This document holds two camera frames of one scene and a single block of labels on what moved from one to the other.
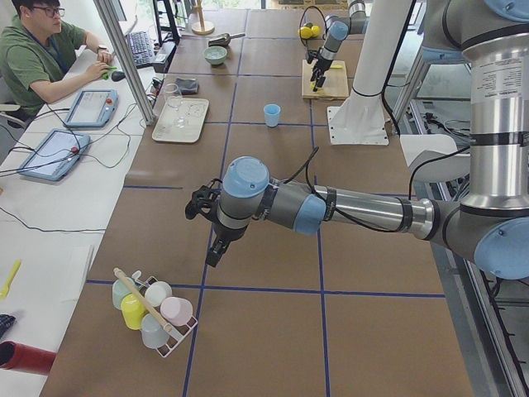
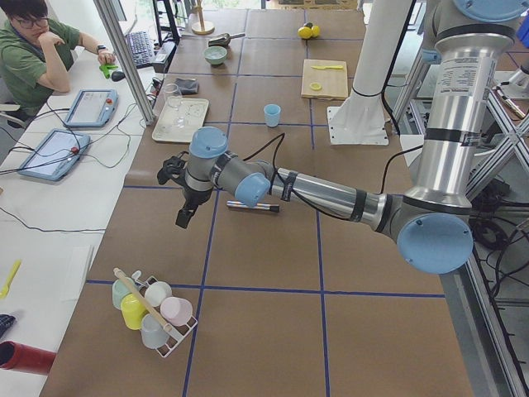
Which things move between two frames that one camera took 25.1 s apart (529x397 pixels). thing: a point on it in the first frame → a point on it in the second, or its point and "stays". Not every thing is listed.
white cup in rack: (156, 291) stays
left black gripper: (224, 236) → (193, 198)
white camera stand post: (361, 118) stays
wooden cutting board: (335, 84) stays
